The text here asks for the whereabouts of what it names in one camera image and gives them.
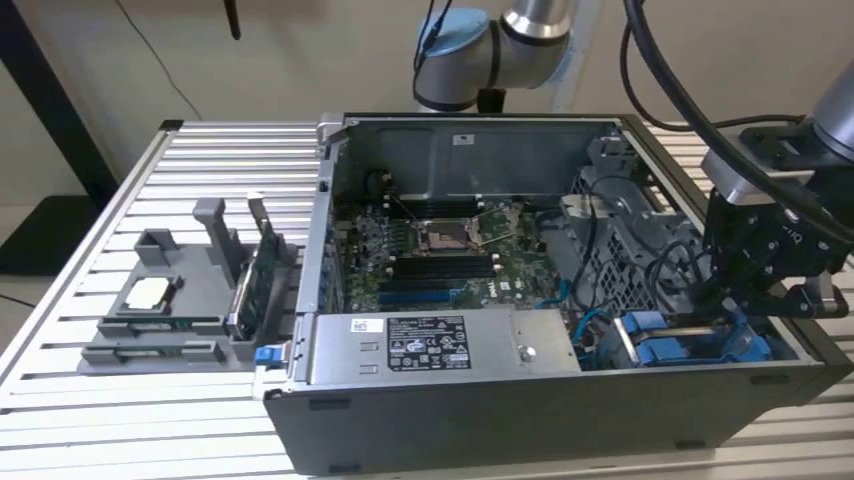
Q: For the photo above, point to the hard disk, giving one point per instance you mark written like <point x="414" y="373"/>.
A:
<point x="650" y="345"/>

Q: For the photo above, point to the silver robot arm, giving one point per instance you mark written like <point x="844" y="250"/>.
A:
<point x="461" y="75"/>

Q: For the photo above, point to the metal disk bay cage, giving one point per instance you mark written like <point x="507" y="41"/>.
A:
<point x="621" y="280"/>

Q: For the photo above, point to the black RAM slot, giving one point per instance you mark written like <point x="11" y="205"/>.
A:
<point x="446" y="280"/>
<point x="441" y="199"/>
<point x="441" y="211"/>
<point x="441" y="207"/>
<point x="447" y="265"/>
<point x="441" y="203"/>
<point x="446" y="272"/>
<point x="447" y="258"/>

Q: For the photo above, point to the blue expansion slot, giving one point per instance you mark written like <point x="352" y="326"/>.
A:
<point x="417" y="302"/>

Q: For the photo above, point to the green motherboard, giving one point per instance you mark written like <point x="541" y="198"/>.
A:
<point x="514" y="260"/>

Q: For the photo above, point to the silver power supply box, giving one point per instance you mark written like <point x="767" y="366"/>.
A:
<point x="507" y="340"/>

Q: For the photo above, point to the CPU socket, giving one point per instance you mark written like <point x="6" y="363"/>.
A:
<point x="441" y="237"/>

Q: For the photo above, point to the thin metal locking lever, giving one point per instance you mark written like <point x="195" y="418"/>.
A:
<point x="403" y="206"/>

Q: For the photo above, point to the dark grey PC case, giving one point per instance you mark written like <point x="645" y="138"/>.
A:
<point x="467" y="425"/>

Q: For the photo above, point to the blue case latch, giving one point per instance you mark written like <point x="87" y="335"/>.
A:
<point x="267" y="356"/>

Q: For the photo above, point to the green graphics card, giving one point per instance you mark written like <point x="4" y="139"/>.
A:
<point x="250" y="295"/>

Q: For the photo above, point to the grey parts rack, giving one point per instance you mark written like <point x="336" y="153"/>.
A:
<point x="200" y="295"/>

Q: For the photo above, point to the silver CPU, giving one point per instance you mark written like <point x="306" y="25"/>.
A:
<point x="152" y="292"/>

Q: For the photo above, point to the green RAM stick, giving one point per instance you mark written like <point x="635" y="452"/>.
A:
<point x="150" y="352"/>

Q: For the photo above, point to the black stand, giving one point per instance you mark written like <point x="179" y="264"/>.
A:
<point x="40" y="100"/>

